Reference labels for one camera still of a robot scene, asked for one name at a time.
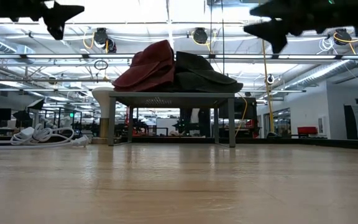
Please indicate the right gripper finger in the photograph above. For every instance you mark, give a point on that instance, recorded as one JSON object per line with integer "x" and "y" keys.
{"x": 275, "y": 9}
{"x": 275, "y": 31}

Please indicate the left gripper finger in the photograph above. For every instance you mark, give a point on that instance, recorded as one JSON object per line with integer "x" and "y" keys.
{"x": 57, "y": 17}

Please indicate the dark grey baseball cap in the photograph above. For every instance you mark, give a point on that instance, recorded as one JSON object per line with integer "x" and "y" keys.
{"x": 194, "y": 65}
{"x": 219, "y": 83}

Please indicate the red box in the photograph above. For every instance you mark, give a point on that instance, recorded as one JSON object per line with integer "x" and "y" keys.
{"x": 307, "y": 130}

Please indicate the grey perforated metal stand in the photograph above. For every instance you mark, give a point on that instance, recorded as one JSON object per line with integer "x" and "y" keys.
{"x": 166, "y": 95}

